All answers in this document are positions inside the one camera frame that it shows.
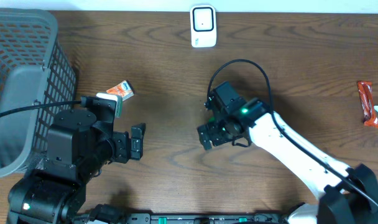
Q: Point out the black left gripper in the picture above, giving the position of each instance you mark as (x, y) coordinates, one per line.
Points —
(125, 151)

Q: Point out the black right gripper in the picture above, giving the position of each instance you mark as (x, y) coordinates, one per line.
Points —
(212, 127)

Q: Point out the orange Kleenex tissue pack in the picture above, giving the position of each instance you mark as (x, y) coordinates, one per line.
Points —
(123, 89)

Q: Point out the orange chocolate bar wrapper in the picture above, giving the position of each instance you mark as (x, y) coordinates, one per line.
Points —
(367, 102)

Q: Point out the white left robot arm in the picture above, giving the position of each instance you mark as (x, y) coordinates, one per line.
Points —
(80, 142)

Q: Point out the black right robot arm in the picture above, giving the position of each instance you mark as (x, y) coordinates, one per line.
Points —
(344, 194)

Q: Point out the white barcode scanner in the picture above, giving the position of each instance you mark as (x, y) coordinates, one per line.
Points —
(203, 26)

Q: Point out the grey plastic mesh basket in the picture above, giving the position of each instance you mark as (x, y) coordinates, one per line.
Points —
(34, 70)

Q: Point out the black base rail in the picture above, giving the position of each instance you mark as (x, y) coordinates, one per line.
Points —
(207, 218)

